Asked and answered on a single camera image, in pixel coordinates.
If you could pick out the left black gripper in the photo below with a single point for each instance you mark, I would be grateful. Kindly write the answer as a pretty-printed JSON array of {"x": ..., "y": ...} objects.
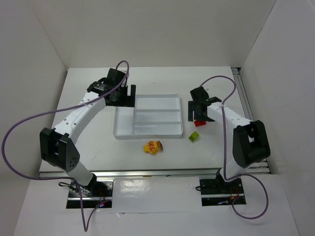
[{"x": 125, "y": 99}]

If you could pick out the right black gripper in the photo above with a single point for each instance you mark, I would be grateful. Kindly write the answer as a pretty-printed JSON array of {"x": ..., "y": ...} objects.
[{"x": 195, "y": 108}]

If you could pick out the red lego brick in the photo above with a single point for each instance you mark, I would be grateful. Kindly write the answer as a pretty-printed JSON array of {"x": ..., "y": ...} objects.
[{"x": 198, "y": 123}]

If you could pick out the lime green lego brick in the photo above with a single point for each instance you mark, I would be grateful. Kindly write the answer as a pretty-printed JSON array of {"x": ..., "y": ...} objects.
[{"x": 194, "y": 136}]

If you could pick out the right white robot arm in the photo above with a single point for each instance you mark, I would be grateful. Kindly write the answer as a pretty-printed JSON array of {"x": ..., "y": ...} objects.
[{"x": 244, "y": 141}]

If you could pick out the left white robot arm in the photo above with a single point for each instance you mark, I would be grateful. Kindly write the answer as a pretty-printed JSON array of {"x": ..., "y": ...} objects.
[{"x": 57, "y": 144}]

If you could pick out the white compartment tray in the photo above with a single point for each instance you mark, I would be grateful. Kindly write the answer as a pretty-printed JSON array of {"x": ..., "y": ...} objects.
[{"x": 153, "y": 116}]

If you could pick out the brown lego brick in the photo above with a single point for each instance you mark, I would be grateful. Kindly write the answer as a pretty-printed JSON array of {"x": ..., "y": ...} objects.
[{"x": 159, "y": 146}]

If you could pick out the yellow lego brick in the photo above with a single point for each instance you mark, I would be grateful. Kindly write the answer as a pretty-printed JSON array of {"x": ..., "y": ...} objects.
[{"x": 151, "y": 147}]

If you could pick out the aluminium front rail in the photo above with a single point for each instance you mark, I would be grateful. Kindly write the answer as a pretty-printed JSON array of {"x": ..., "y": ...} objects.
[{"x": 168, "y": 172}]

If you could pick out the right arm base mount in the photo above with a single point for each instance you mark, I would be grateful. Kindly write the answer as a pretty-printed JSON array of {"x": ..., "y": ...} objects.
[{"x": 217, "y": 192}]

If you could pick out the aluminium side rail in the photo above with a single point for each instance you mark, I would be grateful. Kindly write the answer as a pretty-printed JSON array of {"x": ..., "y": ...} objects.
[{"x": 261, "y": 167}]

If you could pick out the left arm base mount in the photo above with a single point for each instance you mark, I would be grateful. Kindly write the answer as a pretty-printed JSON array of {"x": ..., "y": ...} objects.
[{"x": 101, "y": 197}]

